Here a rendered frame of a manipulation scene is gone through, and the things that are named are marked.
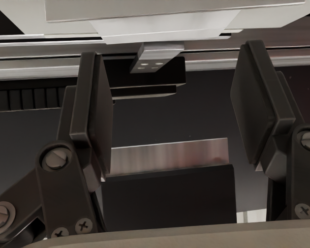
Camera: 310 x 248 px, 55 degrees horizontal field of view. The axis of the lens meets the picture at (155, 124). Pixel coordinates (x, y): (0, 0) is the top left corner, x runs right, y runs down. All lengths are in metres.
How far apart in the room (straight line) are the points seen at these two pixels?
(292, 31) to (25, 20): 0.45
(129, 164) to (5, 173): 0.57
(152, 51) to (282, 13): 0.11
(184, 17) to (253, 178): 0.69
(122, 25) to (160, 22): 0.02
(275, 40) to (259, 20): 0.32
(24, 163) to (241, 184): 0.54
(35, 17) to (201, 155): 0.15
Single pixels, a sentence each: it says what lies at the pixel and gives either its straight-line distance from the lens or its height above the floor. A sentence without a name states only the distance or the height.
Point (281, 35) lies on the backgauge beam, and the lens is 0.54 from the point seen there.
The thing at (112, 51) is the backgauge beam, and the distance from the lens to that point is 0.46.
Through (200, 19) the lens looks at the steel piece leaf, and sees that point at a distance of 0.19.
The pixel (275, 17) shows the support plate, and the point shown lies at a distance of 0.22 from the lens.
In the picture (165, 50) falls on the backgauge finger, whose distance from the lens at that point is 0.26.
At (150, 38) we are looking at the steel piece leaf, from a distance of 0.23.
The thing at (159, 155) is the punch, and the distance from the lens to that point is 0.23.
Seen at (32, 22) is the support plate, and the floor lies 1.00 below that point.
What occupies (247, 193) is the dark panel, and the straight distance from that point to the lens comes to 0.84.
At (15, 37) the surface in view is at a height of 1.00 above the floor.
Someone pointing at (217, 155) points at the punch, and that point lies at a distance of 0.24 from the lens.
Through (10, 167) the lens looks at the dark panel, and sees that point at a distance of 0.76.
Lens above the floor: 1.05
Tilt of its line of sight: 3 degrees up
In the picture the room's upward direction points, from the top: 176 degrees clockwise
